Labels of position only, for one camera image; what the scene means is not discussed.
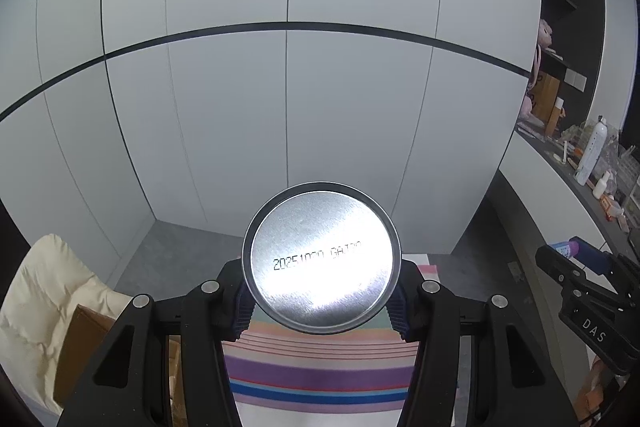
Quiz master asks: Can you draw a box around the small purple blue tube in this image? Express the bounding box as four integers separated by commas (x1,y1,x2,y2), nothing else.
550,239,580,259

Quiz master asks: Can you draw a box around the red tin can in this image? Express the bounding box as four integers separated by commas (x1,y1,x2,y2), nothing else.
241,182,402,335

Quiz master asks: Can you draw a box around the person left hand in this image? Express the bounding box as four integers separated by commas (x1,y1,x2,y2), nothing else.
574,357,629,426

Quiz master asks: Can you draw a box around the brown cardboard box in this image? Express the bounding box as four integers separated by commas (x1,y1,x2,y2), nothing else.
53,301,174,426

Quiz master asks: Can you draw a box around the cream padded armchair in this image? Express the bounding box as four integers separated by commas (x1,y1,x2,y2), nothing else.
1,234,131,415

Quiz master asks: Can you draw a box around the small white bottle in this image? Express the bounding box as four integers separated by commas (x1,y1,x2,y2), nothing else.
592,170,612,199

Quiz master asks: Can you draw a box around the white spray can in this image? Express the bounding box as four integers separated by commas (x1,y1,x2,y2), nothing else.
574,116,608,186

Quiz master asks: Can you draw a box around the striped colourful cloth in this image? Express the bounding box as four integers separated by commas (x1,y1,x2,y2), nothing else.
222,309,418,426

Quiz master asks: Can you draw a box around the brown paper bag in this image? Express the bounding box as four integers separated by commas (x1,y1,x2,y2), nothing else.
530,72,564,136

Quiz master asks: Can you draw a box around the pink plush toy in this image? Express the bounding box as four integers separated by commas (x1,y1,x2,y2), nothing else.
518,20,552,119

